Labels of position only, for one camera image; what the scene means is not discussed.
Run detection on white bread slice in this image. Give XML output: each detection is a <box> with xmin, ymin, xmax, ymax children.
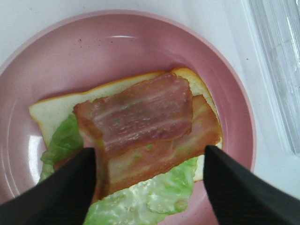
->
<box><xmin>29</xmin><ymin>67</ymin><xmax>224</xmax><ymax>182</ymax></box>

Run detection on pink bacon strip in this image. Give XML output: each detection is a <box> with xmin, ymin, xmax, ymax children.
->
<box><xmin>73</xmin><ymin>73</ymin><xmax>193</xmax><ymax>199</ymax></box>

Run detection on brown bacon strip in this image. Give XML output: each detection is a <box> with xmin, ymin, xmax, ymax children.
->
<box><xmin>107</xmin><ymin>95</ymin><xmax>223</xmax><ymax>195</ymax></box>

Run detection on pink round plate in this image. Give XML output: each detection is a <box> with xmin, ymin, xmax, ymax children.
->
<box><xmin>0</xmin><ymin>9</ymin><xmax>256</xmax><ymax>225</ymax></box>

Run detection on clear right plastic container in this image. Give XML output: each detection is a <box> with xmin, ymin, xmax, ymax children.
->
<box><xmin>249</xmin><ymin>0</ymin><xmax>300</xmax><ymax>156</ymax></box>

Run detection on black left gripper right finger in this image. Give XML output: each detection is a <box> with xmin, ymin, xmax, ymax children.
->
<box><xmin>203</xmin><ymin>146</ymin><xmax>300</xmax><ymax>225</ymax></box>

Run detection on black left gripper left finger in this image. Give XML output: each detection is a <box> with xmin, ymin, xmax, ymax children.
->
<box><xmin>0</xmin><ymin>148</ymin><xmax>96</xmax><ymax>225</ymax></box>

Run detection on green lettuce leaf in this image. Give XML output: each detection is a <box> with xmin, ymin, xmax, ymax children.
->
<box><xmin>40</xmin><ymin>114</ymin><xmax>200</xmax><ymax>225</ymax></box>

